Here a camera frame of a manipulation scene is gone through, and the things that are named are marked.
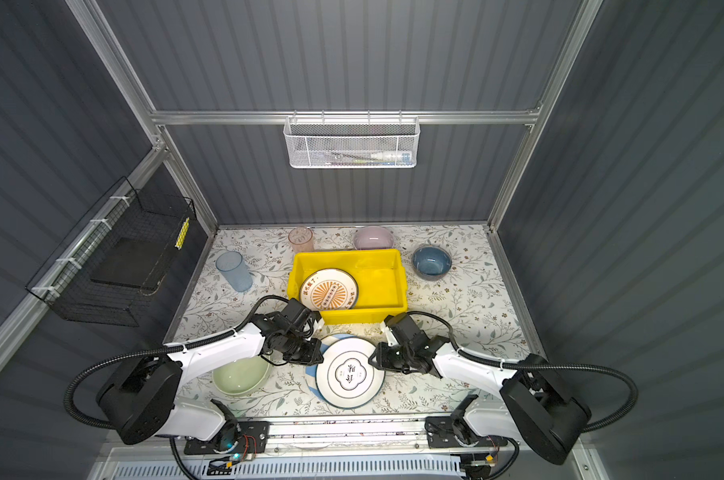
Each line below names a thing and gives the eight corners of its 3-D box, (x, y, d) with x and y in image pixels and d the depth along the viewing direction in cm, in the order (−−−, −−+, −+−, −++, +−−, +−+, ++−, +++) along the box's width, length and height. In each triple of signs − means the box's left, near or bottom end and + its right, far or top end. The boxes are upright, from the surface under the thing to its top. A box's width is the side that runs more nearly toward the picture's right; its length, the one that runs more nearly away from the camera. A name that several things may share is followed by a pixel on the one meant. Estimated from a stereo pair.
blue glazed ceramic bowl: (404, 267, 110) (405, 259, 106) (427, 247, 116) (429, 239, 112) (430, 287, 104) (433, 279, 100) (453, 265, 110) (456, 257, 106)
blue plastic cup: (229, 293, 103) (212, 269, 92) (235, 275, 108) (219, 250, 97) (251, 293, 103) (237, 268, 92) (257, 275, 108) (243, 250, 97)
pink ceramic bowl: (353, 255, 114) (353, 247, 111) (354, 231, 122) (354, 224, 119) (394, 254, 114) (395, 247, 110) (392, 231, 122) (393, 223, 118)
